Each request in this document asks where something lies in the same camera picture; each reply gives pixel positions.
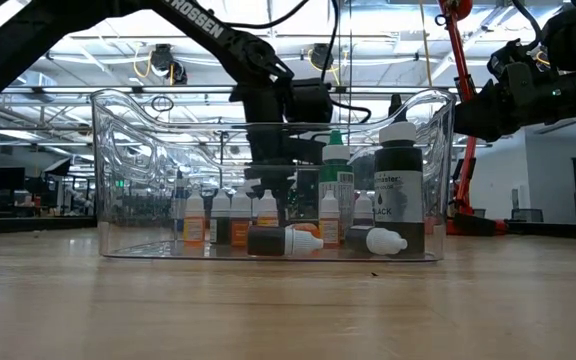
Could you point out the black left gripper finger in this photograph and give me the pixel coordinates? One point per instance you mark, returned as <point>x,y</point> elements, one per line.
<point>273,177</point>

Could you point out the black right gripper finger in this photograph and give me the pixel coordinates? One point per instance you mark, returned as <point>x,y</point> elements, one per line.
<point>478,117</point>

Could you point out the small orange food coloring bottle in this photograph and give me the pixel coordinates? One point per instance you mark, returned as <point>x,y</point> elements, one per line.
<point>240,232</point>
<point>194,230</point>
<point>267,220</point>
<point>329,230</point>
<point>307,229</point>

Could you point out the large green food coloring bottle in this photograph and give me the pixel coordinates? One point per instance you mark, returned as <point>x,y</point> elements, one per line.
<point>336,175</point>

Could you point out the large black food coloring bottle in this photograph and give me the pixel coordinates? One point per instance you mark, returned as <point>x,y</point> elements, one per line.
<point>398,195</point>

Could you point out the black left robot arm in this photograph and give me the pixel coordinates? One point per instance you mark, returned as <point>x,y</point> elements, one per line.
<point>18,45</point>

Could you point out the large blue food coloring bottle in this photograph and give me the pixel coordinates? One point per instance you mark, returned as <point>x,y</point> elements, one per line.
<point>179,205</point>

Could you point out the red articulated desk lamp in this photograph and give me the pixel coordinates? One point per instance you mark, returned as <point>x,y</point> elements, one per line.
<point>464,185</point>

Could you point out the black mesh chair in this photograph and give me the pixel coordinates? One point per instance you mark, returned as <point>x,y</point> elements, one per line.
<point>526,215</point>

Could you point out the clear plastic bin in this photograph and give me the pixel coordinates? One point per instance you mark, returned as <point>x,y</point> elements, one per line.
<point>138,150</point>

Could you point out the black computer monitor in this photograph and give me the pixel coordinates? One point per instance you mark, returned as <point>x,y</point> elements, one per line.
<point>7,178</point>

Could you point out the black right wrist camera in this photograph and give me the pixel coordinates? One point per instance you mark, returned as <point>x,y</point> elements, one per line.
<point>513,60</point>

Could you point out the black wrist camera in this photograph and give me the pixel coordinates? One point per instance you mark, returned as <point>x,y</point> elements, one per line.
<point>310,100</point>
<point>513,60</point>

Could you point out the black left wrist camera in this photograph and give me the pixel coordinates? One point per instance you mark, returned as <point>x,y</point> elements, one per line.
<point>310,100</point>

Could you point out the black aluminium table frame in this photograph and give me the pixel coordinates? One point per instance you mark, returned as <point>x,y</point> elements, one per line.
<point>18,226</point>

